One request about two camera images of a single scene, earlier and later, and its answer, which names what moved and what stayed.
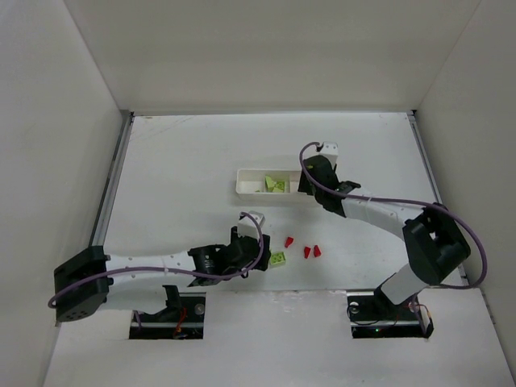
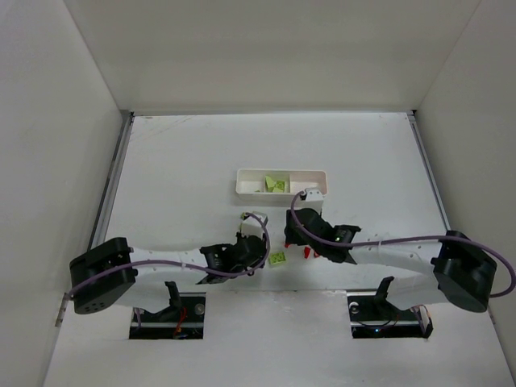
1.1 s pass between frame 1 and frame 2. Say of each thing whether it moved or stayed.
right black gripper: moved
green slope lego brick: stayed
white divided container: stayed
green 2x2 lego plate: stayed
